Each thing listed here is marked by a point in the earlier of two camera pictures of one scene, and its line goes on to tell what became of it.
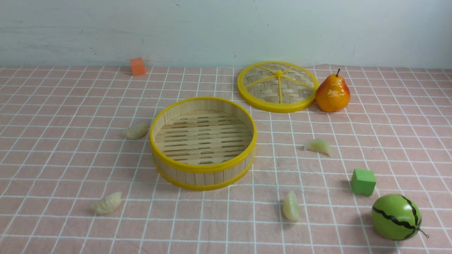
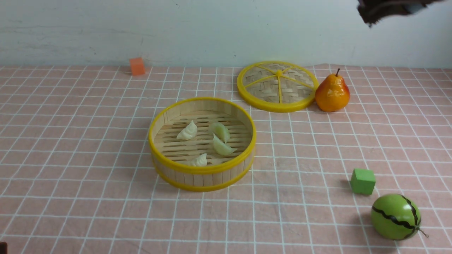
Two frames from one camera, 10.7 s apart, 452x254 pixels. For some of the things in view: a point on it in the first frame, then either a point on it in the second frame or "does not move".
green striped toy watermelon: (396, 217) does not move
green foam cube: (363, 181) does not move
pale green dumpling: (320, 145) to (221, 130)
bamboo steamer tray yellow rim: (203, 143) does not move
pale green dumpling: (291, 206) to (221, 147)
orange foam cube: (138, 66) does not move
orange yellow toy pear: (332, 94) does not move
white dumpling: (109, 204) to (201, 160)
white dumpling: (136, 131) to (188, 132)
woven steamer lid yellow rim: (278, 86) does not move
